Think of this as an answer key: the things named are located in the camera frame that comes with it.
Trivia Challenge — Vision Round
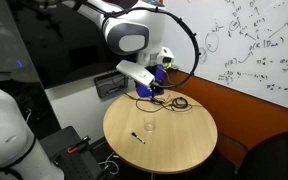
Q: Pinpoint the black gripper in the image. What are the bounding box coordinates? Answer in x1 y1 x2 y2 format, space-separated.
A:
150 73 167 101

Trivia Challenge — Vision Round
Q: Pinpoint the clear drinking glass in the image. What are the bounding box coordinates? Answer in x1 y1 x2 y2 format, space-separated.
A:
143 115 157 133

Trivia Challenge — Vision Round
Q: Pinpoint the black whiteboard marker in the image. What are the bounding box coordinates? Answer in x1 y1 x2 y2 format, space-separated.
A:
131 131 147 145

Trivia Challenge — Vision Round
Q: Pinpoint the whiteboard with writing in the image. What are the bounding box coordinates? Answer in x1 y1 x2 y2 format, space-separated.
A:
162 0 288 115

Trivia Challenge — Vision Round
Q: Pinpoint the black TV screen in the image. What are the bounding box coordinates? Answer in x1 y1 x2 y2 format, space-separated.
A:
6 0 119 90

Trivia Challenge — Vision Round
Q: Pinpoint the black perforated board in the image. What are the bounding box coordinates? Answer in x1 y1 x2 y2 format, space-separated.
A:
38 125 102 180

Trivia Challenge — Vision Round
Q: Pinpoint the black office chair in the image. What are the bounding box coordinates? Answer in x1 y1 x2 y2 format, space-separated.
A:
217 130 288 180

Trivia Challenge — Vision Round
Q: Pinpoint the black coiled cable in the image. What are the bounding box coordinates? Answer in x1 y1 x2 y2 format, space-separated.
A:
118 87 204 113

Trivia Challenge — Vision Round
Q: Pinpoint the black wire wall basket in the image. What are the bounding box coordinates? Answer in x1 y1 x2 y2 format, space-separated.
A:
94 71 129 99

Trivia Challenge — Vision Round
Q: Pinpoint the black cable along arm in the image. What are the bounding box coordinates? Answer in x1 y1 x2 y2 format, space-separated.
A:
83 1 202 90

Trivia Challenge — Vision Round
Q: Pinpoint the white cable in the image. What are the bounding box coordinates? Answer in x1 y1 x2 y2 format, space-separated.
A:
98 151 120 176

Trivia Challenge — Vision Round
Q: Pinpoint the black clamp orange handle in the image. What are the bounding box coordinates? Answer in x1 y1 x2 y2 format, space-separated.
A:
66 135 92 155

